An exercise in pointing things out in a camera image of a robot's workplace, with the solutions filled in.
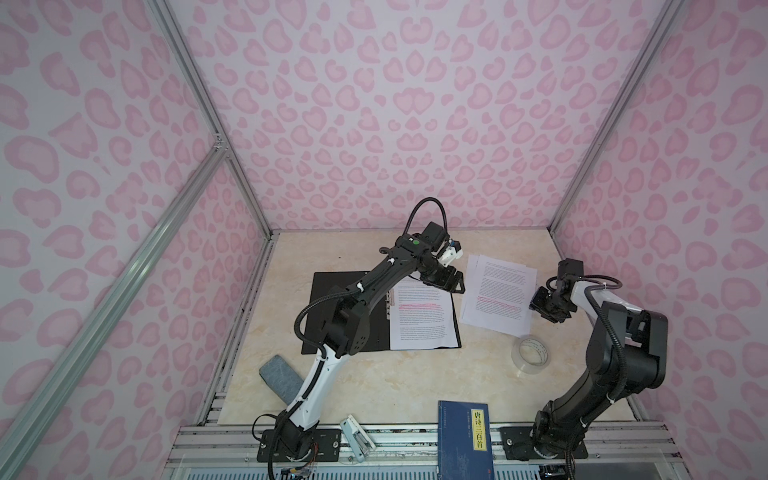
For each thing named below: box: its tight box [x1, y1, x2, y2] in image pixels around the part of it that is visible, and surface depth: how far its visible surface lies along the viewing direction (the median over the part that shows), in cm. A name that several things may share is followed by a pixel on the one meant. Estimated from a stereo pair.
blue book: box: [437, 400, 495, 480], surface depth 74 cm
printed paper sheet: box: [390, 277, 459, 350], surface depth 97 cm
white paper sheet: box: [460, 254, 538, 338], surface depth 103 cm
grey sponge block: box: [259, 355, 304, 405], surface depth 84 cm
